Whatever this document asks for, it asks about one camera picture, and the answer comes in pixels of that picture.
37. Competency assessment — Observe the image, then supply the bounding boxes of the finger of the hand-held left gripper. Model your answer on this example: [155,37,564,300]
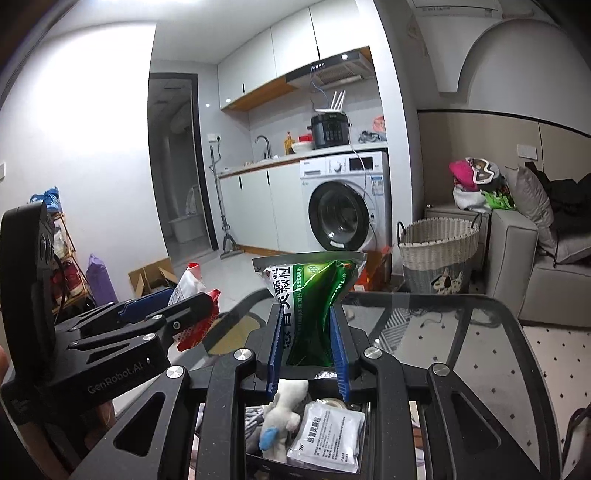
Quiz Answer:
[54,287,172,333]
[68,292,214,355]

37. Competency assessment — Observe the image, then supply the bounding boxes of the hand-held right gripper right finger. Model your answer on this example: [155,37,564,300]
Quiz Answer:
[330,307,546,480]

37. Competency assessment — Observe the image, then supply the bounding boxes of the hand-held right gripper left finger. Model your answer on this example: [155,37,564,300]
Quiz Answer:
[69,307,284,480]

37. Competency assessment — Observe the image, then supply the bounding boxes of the red and white packet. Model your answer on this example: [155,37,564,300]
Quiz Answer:
[167,262,221,352]

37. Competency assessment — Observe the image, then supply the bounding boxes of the green medicine bag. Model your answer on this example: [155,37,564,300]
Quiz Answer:
[252,251,369,370]

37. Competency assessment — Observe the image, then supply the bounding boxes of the white plush toy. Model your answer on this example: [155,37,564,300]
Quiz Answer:
[259,379,309,462]

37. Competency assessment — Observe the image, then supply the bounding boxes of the white medicine sachet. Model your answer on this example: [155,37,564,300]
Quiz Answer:
[286,401,366,474]

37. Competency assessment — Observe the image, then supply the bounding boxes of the black shoe box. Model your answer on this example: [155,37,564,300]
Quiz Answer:
[242,367,372,480]

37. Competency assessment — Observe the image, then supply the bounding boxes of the person's left hand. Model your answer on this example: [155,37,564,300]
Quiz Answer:
[90,399,117,432]

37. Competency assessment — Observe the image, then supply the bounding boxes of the purple bag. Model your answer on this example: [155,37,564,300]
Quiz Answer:
[87,253,118,305]

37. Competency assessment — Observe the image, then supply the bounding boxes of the striped rug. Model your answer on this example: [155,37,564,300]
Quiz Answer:
[372,316,416,356]

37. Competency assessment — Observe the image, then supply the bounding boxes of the white bathroom bin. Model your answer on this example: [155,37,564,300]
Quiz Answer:
[168,217,204,245]

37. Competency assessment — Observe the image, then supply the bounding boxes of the floor mop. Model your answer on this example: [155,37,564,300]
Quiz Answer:
[209,145,241,259]

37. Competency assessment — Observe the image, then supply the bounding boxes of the shoe rack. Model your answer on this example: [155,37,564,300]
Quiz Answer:
[28,198,98,315]

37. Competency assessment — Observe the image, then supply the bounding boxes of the red cardboard box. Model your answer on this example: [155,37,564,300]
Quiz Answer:
[351,247,393,291]

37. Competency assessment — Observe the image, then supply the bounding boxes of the white kitchen base cabinet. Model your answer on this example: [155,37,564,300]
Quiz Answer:
[218,162,308,252]

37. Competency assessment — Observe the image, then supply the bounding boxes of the wicker laundry basket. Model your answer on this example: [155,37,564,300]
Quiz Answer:
[397,218,482,296]

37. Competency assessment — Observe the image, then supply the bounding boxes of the blue bag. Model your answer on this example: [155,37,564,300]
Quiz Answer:
[30,186,63,213]

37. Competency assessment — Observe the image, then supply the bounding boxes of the white washing machine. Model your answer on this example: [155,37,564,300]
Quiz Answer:
[299,151,392,254]

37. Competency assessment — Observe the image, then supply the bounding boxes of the grey sofa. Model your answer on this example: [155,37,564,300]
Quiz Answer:
[485,175,591,328]

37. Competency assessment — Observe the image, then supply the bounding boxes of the pink cloth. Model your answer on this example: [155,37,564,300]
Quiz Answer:
[450,159,481,190]

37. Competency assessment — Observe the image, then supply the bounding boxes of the black pressure cooker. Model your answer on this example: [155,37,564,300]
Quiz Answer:
[310,112,350,149]

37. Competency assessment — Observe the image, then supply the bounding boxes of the dotted white rug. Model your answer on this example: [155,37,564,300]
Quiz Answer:
[519,320,591,430]

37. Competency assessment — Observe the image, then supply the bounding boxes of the brown and white plush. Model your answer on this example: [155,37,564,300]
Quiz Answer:
[466,157,500,185]

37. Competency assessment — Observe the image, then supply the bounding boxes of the grey cushion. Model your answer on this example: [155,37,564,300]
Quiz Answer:
[554,231,591,265]
[505,165,557,257]

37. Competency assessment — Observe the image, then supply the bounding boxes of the white router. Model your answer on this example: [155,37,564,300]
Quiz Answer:
[314,90,347,114]

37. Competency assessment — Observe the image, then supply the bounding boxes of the black clothing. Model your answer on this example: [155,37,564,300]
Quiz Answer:
[526,161,591,232]

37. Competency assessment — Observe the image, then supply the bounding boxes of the range hood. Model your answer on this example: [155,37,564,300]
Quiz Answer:
[285,52,374,90]

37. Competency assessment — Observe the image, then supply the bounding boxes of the white air conditioner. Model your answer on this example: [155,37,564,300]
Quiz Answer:
[413,0,504,19]

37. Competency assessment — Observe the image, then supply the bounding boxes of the dark door frame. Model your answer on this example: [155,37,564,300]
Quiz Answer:
[148,73,218,259]

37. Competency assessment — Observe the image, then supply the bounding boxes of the white wall cabinets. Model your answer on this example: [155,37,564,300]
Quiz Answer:
[217,0,370,112]

